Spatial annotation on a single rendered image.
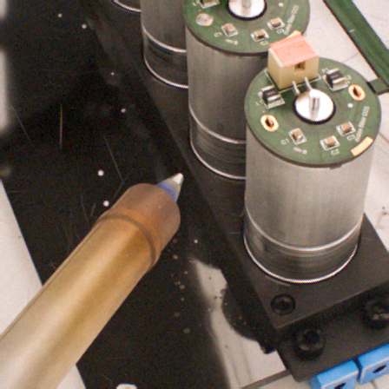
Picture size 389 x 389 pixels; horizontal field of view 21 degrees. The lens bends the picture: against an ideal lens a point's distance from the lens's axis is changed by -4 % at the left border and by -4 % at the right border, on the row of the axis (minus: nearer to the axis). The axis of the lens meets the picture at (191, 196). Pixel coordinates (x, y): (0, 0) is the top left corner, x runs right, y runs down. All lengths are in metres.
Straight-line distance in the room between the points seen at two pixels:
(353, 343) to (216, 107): 0.06
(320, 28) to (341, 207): 0.10
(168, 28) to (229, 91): 0.03
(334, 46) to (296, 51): 0.10
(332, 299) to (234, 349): 0.02
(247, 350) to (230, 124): 0.05
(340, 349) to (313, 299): 0.01
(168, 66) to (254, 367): 0.07
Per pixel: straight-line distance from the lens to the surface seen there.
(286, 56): 0.19
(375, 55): 0.20
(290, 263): 0.21
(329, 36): 0.29
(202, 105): 0.22
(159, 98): 0.24
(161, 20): 0.23
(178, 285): 0.23
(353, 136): 0.19
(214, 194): 0.23
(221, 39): 0.20
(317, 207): 0.19
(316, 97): 0.19
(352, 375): 0.22
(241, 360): 0.22
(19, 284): 0.24
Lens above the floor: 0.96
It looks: 56 degrees down
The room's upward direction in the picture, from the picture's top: 3 degrees counter-clockwise
